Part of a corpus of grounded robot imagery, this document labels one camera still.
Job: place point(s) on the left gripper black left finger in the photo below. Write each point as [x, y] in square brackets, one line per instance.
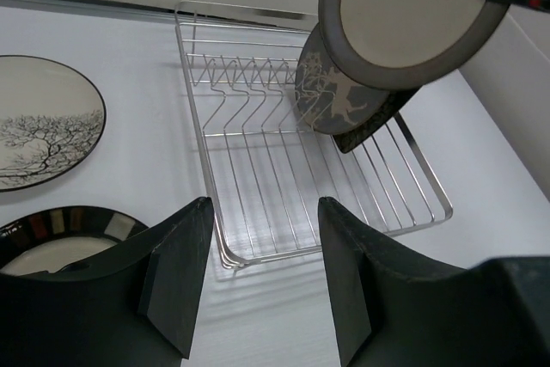
[133, 304]

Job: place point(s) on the wire dish rack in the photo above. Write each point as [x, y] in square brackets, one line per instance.
[263, 166]

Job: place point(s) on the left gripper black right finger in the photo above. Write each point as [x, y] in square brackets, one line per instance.
[393, 306]

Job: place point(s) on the cream plate with tree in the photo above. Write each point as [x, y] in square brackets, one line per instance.
[52, 118]

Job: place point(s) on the cream plate checkered rim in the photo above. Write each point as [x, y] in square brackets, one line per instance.
[49, 240]

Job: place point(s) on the metal rimmed round plate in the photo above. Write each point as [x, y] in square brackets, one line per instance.
[405, 44]

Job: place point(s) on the dark floral rectangular plate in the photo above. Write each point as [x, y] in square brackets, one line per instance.
[348, 141]

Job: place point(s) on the grey deer round plate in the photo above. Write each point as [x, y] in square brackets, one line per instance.
[327, 99]

